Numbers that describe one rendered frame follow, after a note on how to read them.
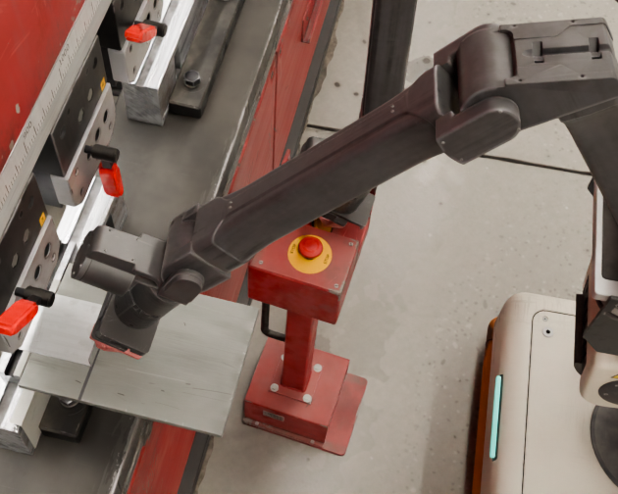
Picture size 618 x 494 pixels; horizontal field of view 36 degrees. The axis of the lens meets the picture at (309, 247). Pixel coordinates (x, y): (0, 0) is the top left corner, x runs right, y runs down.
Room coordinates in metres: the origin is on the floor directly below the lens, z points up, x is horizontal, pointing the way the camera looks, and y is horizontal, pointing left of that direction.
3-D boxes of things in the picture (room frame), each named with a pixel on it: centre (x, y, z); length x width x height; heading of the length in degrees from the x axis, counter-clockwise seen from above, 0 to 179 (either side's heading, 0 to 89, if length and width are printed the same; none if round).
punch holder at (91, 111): (0.67, 0.32, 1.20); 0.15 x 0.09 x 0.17; 172
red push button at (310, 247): (0.76, 0.00, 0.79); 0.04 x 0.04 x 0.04
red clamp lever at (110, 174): (0.64, 0.26, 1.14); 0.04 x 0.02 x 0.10; 82
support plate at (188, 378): (0.48, 0.20, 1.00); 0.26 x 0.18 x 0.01; 82
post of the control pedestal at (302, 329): (0.81, 0.00, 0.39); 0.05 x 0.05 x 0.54; 77
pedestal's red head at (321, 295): (0.81, 0.00, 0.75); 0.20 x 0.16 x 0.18; 167
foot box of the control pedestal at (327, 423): (0.80, -0.03, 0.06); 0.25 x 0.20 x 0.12; 77
